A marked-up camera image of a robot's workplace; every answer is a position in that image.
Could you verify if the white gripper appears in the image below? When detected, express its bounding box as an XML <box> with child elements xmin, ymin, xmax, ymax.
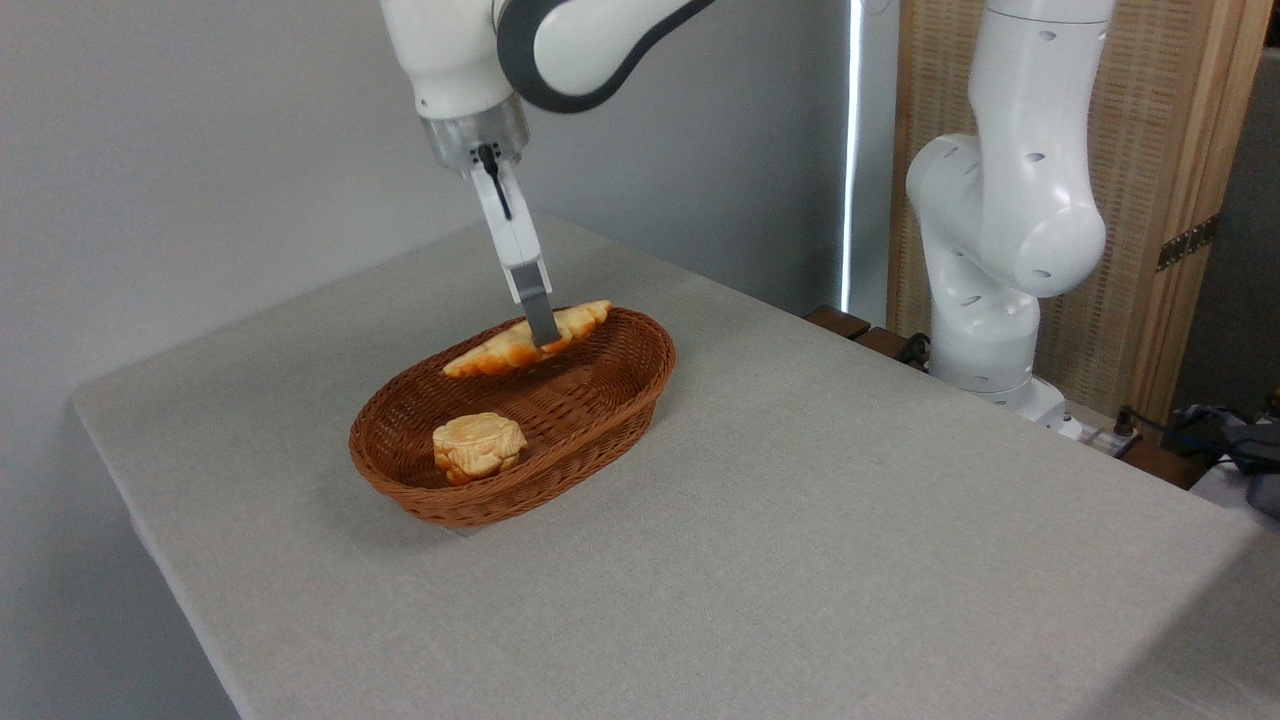
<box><xmin>468</xmin><ymin>160</ymin><xmax>563</xmax><ymax>350</ymax></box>

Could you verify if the long leaf-shaped bread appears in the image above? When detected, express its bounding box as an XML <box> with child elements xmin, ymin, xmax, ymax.
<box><xmin>443</xmin><ymin>300</ymin><xmax>613</xmax><ymax>379</ymax></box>

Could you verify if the small round bread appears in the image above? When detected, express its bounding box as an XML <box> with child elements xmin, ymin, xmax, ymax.
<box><xmin>432</xmin><ymin>412</ymin><xmax>528</xmax><ymax>487</ymax></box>

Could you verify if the brown wicker oval basket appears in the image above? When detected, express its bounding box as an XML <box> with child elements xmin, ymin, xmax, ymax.
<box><xmin>348</xmin><ymin>306</ymin><xmax>677</xmax><ymax>529</ymax></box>

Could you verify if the dark brown wooden block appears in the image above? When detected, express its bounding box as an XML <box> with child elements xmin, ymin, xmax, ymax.
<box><xmin>853</xmin><ymin>327</ymin><xmax>916</xmax><ymax>363</ymax></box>
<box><xmin>803</xmin><ymin>305</ymin><xmax>872</xmax><ymax>341</ymax></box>
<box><xmin>1120</xmin><ymin>440</ymin><xmax>1213</xmax><ymax>491</ymax></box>

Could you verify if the grey tablecloth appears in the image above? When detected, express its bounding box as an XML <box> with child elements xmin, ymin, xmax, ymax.
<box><xmin>70</xmin><ymin>210</ymin><xmax>1280</xmax><ymax>720</ymax></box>

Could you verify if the wooden rattan folding screen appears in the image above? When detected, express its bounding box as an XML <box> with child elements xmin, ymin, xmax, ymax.
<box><xmin>888</xmin><ymin>0</ymin><xmax>1276</xmax><ymax>433</ymax></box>

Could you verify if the dark metal screen hinge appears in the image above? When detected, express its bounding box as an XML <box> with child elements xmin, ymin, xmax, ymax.
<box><xmin>1157</xmin><ymin>215</ymin><xmax>1221</xmax><ymax>273</ymax></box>

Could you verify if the dark grey bag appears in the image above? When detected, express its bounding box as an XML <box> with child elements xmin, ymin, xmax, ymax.
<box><xmin>1170</xmin><ymin>402</ymin><xmax>1280</xmax><ymax>521</ymax></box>

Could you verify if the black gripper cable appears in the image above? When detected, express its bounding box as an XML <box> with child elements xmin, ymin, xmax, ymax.
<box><xmin>477</xmin><ymin>145</ymin><xmax>514</xmax><ymax>222</ymax></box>

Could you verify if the black plug with cable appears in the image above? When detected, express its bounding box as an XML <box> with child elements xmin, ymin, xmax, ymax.
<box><xmin>1113</xmin><ymin>405</ymin><xmax>1201</xmax><ymax>446</ymax></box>

